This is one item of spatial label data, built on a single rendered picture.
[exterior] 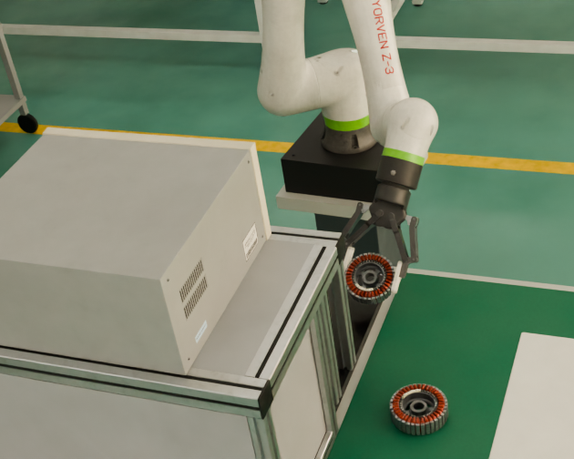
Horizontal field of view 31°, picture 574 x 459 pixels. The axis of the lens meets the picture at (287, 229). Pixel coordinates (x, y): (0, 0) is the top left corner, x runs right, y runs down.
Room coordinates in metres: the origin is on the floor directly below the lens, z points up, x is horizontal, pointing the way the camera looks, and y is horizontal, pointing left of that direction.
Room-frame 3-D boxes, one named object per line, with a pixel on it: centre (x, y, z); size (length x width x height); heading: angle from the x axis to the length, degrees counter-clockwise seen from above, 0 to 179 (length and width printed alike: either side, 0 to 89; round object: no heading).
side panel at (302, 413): (1.29, 0.04, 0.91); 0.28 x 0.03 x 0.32; 154
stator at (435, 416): (1.41, -0.20, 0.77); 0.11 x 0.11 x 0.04
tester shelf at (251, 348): (1.50, 0.30, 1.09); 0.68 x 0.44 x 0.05; 64
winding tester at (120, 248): (1.50, 0.31, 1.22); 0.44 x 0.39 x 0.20; 64
